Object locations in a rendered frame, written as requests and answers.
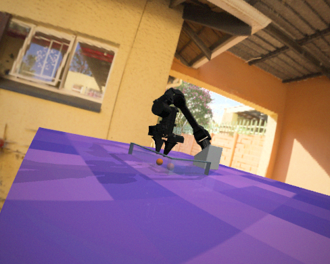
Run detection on low clear corner walls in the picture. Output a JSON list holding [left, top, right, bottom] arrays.
[[129, 144, 210, 175]]

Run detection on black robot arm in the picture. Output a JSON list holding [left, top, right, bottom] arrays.
[[149, 87, 212, 150]]

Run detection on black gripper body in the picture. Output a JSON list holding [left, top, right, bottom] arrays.
[[148, 118, 184, 143]]

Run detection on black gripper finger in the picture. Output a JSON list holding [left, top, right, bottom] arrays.
[[151, 137, 165, 152], [164, 140, 178, 155]]

